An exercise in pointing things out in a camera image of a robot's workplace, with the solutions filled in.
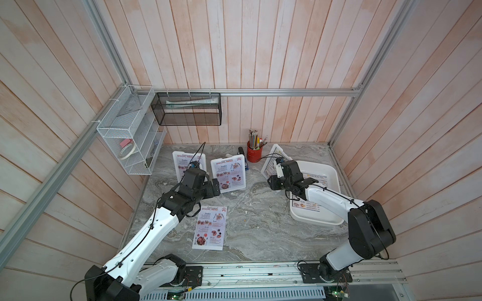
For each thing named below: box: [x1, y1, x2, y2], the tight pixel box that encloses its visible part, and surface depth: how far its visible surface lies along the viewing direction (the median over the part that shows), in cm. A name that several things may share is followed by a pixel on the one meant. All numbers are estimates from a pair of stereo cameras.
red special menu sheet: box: [191, 205, 228, 251], surface depth 87 cm
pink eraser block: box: [119, 138, 133, 148], surface depth 83 cm
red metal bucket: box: [246, 140, 263, 164], surface depth 109 cm
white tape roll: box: [118, 142, 137, 160], surface depth 80 cm
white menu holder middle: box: [210, 154, 247, 194], surface depth 92 cm
